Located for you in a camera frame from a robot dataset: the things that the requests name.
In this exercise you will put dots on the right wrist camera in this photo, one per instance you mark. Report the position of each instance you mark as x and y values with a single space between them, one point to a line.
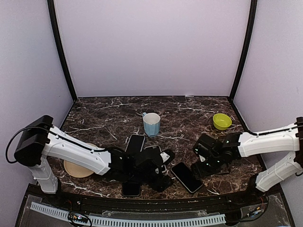
206 147

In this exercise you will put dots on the black phone case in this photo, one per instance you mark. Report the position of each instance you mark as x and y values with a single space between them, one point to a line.
123 194

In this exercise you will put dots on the white slotted cable duct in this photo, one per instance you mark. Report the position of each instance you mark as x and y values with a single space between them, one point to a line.
114 219

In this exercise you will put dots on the right black frame post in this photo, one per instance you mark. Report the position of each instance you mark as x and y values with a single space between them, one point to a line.
245 49

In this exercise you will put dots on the pink phone case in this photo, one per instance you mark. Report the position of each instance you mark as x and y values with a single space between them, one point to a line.
153 149

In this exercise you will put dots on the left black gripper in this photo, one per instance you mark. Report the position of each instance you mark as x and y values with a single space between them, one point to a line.
161 184

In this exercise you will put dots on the blue ceramic mug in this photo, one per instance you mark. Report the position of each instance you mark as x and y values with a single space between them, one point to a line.
151 122

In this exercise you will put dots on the black frame post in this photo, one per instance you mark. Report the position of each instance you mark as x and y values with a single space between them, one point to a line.
60 50
245 49

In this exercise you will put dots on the beige round plate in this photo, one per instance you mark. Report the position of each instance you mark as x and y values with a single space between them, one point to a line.
75 170

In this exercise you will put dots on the lime green bowl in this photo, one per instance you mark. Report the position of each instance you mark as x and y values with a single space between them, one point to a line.
221 121

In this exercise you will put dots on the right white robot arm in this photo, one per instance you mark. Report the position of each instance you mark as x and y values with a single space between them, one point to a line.
245 144

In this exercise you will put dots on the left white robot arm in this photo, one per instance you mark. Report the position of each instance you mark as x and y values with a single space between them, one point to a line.
41 139

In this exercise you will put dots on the black screen smartphone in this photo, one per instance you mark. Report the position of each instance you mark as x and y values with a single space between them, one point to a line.
135 143

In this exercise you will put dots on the left black frame post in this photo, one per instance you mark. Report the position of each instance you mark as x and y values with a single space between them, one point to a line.
60 50

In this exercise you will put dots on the black front rail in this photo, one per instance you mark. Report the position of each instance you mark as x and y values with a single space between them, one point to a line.
227 202

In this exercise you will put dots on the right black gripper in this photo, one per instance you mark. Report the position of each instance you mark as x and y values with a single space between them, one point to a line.
197 168

